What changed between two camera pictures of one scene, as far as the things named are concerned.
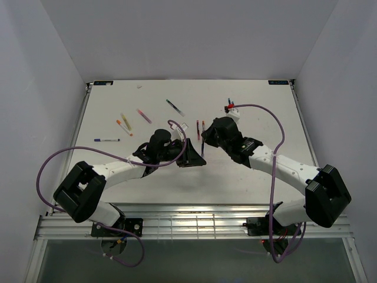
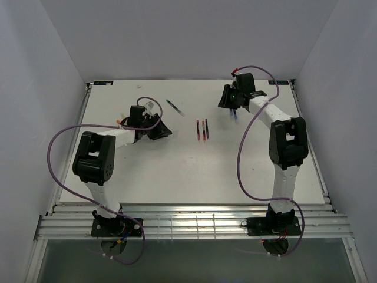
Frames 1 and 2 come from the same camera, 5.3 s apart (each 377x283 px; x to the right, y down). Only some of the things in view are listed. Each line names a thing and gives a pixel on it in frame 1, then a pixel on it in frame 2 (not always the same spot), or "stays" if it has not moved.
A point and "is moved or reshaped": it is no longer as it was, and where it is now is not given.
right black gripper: [208, 134] → [225, 102]
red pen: [198, 130] stays
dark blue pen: [202, 147] is moved or reshaped
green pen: [176, 108] stays
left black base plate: [132, 224] stays
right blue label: [278, 82] stays
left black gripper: [192, 158] → [163, 131]
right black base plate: [260, 226] stays
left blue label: [102, 82] stays
